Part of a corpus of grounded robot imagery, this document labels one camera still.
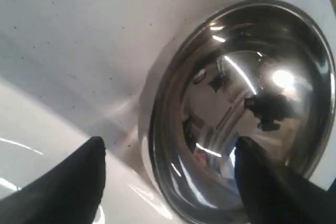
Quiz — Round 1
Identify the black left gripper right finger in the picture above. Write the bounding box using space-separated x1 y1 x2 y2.
235 136 335 223

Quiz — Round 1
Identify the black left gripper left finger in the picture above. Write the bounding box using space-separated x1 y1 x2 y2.
1 136 106 223

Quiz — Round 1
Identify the steel bowl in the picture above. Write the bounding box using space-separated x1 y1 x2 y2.
148 0 335 223

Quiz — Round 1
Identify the white square plate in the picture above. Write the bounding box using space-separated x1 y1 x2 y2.
1 79 181 223

